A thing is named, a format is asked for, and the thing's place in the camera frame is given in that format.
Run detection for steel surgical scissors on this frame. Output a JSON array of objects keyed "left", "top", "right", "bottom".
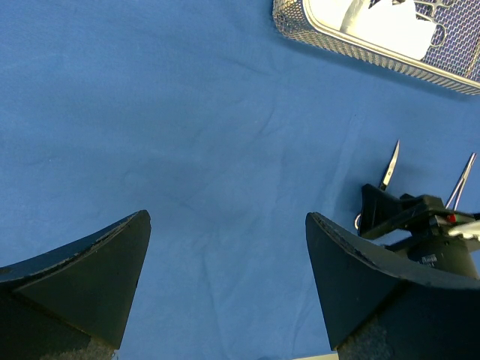
[{"left": 354, "top": 139, "right": 401, "bottom": 230}]

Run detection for steel mesh instrument tray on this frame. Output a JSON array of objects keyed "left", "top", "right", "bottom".
[{"left": 272, "top": 1, "right": 479, "bottom": 95}]

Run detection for steel hemostat clamp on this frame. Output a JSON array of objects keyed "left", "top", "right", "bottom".
[{"left": 445, "top": 152, "right": 477, "bottom": 210}]

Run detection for white gauze pad front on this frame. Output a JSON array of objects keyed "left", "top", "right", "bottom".
[{"left": 340, "top": 1, "right": 437, "bottom": 60}]

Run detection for blue surgical drape cloth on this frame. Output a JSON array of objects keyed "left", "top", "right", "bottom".
[{"left": 1, "top": 1, "right": 479, "bottom": 359}]

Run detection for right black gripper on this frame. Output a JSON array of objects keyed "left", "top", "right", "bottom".
[{"left": 358, "top": 184, "right": 479, "bottom": 278}]

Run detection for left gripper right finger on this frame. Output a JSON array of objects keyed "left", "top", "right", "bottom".
[{"left": 305, "top": 212, "right": 479, "bottom": 359}]

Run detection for steel forceps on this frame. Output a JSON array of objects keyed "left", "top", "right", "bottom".
[{"left": 413, "top": 0, "right": 456, "bottom": 48}]

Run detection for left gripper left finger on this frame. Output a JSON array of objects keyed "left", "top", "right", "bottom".
[{"left": 1, "top": 210, "right": 152, "bottom": 359}]

